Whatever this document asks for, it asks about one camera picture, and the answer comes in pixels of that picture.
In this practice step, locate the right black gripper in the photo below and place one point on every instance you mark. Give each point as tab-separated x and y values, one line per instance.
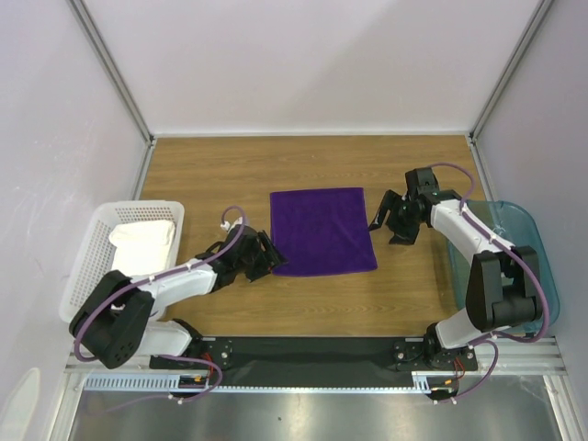
397	217

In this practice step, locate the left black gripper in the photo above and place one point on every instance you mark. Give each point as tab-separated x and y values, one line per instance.
267	258

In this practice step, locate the purple towel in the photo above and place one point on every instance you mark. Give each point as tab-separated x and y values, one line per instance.
321	232

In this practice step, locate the white towel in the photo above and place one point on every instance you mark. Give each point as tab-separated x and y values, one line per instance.
143	247

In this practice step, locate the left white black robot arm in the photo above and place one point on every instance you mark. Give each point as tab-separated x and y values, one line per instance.
116	322

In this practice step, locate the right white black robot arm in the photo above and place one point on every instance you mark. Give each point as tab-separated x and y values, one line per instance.
504	288

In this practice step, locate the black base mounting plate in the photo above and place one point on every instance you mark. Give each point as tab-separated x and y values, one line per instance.
327	362

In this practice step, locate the teal translucent plastic tub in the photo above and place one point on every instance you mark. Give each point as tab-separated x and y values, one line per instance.
514	224

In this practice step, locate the white perforated plastic basket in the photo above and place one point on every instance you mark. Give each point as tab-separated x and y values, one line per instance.
95	257

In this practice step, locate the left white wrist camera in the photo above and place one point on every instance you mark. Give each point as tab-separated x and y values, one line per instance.
232	225

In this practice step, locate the aluminium frame rail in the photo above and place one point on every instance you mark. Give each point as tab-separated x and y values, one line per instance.
540	358

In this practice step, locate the right aluminium corner post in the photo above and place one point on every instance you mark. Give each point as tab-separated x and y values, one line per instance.
530	31

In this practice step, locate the aluminium corner post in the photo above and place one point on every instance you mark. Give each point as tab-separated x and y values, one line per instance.
99	45
530	31

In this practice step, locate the left aluminium corner post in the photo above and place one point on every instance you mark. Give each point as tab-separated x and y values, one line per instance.
99	45

